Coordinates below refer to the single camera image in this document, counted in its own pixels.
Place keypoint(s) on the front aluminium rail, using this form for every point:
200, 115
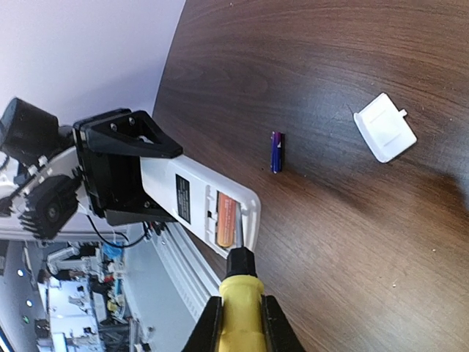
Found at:
167, 283

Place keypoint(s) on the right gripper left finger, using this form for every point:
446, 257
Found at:
207, 331

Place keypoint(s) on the yellow handled screwdriver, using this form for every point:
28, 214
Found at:
241, 292

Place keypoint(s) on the white battery cover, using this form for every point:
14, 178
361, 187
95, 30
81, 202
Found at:
384, 128

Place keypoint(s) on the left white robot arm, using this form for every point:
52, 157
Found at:
29, 133

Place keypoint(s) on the purple AAA battery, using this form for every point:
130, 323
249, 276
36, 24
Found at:
277, 152

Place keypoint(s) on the white remote control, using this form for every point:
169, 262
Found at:
189, 190

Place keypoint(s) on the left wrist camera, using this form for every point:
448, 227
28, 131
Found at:
48, 199

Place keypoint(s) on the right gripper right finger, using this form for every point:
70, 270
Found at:
279, 334

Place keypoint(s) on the batteries in remote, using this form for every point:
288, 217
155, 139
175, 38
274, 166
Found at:
227, 219

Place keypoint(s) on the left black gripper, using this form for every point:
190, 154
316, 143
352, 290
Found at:
109, 147

